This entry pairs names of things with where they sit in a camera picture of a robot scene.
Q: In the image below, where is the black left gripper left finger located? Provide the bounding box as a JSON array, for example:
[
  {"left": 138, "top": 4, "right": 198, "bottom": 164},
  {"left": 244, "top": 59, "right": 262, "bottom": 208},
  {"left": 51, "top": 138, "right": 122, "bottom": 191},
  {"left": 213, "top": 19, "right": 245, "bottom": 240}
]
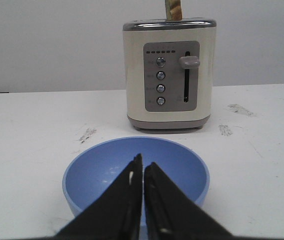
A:
[{"left": 54, "top": 154, "right": 142, "bottom": 240}]

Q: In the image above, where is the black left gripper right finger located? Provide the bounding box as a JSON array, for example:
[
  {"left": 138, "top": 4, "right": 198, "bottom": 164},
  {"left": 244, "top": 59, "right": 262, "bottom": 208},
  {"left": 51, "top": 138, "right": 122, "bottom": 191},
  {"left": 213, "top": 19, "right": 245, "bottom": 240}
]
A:
[{"left": 144, "top": 162, "right": 233, "bottom": 240}]

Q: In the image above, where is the cream two-slot toaster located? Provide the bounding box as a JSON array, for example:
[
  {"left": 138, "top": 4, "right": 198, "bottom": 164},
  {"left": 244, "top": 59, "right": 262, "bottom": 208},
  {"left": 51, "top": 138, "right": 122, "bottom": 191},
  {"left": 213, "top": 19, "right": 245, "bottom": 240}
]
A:
[{"left": 122, "top": 17, "right": 217, "bottom": 131}]

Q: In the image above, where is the blue bowl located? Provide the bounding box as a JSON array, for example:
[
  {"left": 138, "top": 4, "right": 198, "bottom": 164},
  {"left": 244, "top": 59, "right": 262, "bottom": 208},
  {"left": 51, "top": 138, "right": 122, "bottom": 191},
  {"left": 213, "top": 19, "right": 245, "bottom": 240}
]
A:
[{"left": 62, "top": 136, "right": 210, "bottom": 216}]

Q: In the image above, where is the toast slice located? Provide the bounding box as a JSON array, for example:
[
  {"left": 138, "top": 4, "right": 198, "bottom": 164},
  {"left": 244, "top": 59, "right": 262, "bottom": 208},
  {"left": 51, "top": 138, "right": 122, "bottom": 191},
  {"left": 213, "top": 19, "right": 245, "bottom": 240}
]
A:
[{"left": 165, "top": 0, "right": 183, "bottom": 21}]

